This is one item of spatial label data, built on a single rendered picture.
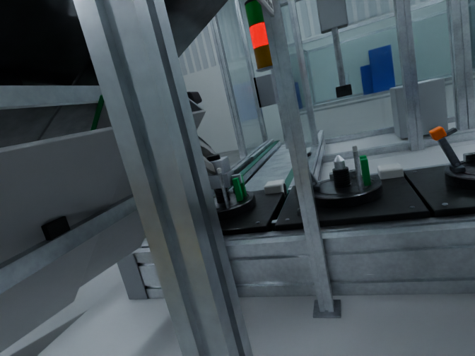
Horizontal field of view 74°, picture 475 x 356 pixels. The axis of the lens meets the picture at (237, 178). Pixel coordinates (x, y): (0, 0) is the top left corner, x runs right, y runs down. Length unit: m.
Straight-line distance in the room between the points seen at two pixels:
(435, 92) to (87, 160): 1.58
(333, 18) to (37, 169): 1.50
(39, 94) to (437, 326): 0.51
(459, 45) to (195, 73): 8.68
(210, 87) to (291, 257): 9.26
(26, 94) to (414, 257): 0.50
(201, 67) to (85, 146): 9.59
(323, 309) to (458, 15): 1.47
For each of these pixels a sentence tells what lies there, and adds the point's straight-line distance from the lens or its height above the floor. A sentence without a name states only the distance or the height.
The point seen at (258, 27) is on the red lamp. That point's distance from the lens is 0.82.
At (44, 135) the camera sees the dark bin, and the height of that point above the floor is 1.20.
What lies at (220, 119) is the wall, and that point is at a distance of 9.62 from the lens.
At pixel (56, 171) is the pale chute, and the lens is 0.26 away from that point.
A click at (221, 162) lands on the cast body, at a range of 0.66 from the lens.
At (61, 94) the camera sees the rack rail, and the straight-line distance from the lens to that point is 0.32.
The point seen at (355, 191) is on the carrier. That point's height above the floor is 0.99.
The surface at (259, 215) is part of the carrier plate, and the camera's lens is 0.62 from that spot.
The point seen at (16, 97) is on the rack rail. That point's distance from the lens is 0.29.
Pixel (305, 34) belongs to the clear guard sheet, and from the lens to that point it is 1.98.
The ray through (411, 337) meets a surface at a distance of 0.49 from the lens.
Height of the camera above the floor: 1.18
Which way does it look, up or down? 12 degrees down
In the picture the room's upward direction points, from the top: 13 degrees counter-clockwise
